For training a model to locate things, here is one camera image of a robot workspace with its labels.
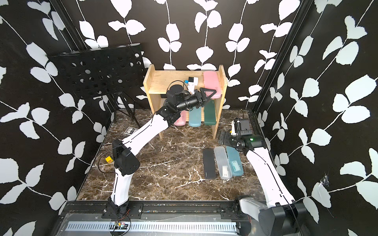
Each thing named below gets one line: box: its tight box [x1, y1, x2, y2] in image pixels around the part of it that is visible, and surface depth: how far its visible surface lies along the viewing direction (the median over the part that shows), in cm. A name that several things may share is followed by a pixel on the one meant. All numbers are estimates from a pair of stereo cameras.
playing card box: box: [124, 126, 139, 136], surface depth 106 cm
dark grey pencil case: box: [202, 148, 217, 180], surface depth 94 cm
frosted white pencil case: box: [214, 146, 232, 180], surface depth 92 cm
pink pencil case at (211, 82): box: [203, 70, 222, 99], surface depth 75 cm
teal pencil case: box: [189, 106, 202, 128], surface depth 88 cm
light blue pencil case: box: [225, 146, 244, 177], surface depth 92 cm
